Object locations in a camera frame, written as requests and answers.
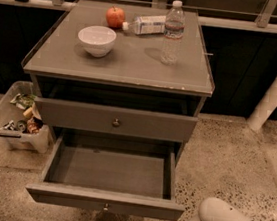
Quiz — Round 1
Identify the red apple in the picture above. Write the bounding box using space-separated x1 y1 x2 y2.
106 7 126 29

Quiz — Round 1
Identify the grey drawer cabinet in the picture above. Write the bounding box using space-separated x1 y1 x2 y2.
13 0 225 151

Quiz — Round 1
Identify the red snack wrapper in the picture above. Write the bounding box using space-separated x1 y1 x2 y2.
26 118 43 134

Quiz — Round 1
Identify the clear plastic trash bin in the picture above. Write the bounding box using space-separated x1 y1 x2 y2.
0 81 49 153

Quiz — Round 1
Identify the white ceramic bowl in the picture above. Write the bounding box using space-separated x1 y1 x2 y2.
78 25 117 57

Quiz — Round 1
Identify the lying bottle with label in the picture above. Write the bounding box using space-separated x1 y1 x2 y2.
122 15 166 35

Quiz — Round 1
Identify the grey drawer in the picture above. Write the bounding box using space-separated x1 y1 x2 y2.
35 97 198 142
26 129 184 221

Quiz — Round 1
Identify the upright clear water bottle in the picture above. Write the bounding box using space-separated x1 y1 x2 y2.
161 0 185 65

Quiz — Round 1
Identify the green crumpled wrapper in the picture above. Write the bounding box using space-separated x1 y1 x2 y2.
10 93 35 111

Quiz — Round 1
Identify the grey top drawer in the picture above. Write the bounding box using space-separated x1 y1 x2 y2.
35 97 198 142

